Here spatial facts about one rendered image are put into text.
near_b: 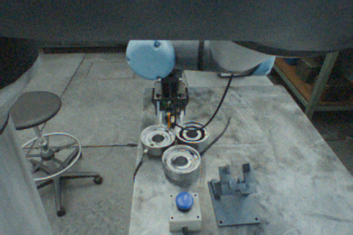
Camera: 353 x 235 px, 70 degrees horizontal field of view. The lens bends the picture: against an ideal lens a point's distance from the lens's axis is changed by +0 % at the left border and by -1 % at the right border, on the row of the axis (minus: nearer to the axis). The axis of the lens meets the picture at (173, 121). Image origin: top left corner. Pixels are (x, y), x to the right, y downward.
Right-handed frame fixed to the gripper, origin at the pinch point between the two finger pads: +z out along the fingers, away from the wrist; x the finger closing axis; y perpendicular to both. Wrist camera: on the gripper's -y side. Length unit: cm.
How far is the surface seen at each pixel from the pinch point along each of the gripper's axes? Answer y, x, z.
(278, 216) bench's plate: 24.6, 25.2, 8.3
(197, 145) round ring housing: 2.7, 7.7, 8.4
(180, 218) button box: 26.9, 1.7, 3.1
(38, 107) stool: -45, -68, 36
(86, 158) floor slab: -60, -63, 100
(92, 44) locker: -252, -102, 114
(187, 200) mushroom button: 24.0, 3.4, 0.6
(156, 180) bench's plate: 13.4, -4.2, 9.5
